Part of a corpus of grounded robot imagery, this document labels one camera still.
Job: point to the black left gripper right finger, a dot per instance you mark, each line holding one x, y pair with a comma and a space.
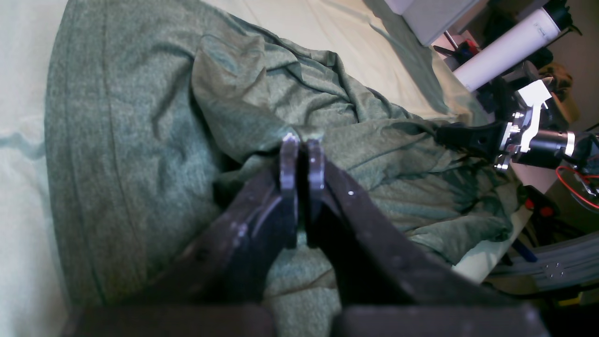
388, 286

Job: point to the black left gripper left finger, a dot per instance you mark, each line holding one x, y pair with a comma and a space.
216, 287

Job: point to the green long-sleeve T-shirt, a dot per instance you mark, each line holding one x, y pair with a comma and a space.
159, 112

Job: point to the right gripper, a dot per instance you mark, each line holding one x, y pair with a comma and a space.
519, 140

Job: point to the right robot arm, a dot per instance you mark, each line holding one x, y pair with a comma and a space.
579, 172

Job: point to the white paper roll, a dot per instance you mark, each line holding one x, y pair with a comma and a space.
537, 30

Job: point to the light green table cloth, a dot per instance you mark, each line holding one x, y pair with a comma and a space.
381, 54

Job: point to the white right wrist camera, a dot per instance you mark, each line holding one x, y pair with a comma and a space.
535, 93

